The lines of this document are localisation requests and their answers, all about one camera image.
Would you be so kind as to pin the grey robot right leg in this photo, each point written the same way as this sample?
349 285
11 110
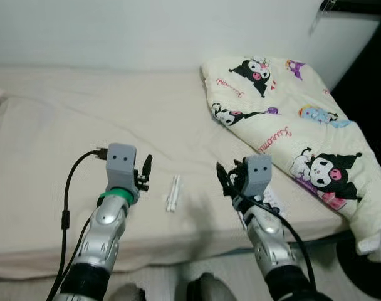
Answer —
212 288

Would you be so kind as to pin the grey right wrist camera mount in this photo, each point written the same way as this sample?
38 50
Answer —
258 175

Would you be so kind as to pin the clear plastic bracket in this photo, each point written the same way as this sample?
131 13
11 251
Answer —
321 15

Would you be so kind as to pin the cartoon print cream blanket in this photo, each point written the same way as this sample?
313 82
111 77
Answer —
284 128

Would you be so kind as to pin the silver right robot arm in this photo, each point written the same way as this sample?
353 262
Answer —
269 244

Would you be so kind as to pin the grey robot leg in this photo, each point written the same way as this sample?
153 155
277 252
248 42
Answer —
125 293
212 288

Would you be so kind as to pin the white stick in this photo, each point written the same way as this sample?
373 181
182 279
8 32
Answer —
177 188

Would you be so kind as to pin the cream sheeted mattress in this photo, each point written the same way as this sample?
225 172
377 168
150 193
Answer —
84 113

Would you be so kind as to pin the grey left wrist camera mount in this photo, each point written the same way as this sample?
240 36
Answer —
120 163

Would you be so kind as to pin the white book with blue letters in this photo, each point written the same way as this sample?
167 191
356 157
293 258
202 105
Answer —
275 202

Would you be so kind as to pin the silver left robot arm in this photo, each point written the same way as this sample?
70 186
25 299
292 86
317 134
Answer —
106 232

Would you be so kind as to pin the grey robot left leg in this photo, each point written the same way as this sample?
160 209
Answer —
125 293

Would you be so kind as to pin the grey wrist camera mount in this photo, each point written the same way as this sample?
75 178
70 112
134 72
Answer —
120 163
258 175

